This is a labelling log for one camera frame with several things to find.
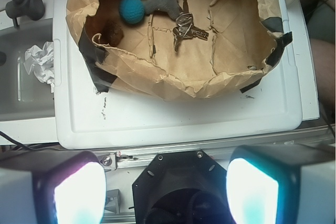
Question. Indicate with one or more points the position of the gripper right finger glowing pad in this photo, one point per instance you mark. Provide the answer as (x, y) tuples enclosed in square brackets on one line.
[(282, 183)]

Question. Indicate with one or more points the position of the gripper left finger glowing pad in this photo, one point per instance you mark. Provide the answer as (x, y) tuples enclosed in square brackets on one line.
[(49, 186)]

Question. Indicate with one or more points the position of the silver key bunch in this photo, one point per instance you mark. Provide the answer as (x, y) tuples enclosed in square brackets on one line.
[(185, 28)]

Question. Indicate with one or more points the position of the grey plastic bin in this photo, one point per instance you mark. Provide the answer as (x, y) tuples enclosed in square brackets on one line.
[(23, 96)]

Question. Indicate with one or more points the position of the crumpled white paper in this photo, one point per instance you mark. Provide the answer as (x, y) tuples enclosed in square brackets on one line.
[(40, 62)]

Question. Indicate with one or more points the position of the brown pine cone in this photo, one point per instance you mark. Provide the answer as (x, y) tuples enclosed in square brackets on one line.
[(113, 33)]

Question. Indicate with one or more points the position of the brown paper bag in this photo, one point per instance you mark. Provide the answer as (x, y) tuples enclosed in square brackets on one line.
[(245, 43)]

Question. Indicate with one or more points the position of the teal crocheted ball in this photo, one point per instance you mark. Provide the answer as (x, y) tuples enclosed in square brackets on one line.
[(131, 11)]

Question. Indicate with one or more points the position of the metal corner bracket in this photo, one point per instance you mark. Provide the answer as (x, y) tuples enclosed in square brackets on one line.
[(108, 161)]

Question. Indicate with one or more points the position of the black octagonal mount plate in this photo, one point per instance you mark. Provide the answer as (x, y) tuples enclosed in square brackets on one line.
[(181, 187)]

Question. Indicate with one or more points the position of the black handle knob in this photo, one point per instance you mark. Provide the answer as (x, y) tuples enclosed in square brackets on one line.
[(33, 9)]

